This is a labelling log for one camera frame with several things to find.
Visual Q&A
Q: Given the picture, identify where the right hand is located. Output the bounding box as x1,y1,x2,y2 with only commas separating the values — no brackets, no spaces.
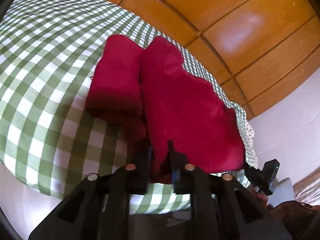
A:
252,191,268,208

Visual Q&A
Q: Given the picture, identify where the green white checkered bedsheet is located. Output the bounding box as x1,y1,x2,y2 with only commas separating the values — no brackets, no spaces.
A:
0,0,258,215

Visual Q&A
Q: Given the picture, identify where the orange wooden wardrobe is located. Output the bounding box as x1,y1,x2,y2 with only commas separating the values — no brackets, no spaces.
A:
108,0,319,119

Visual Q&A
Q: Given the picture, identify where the red knit garment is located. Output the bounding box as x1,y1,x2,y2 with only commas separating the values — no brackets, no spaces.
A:
85,35,245,184

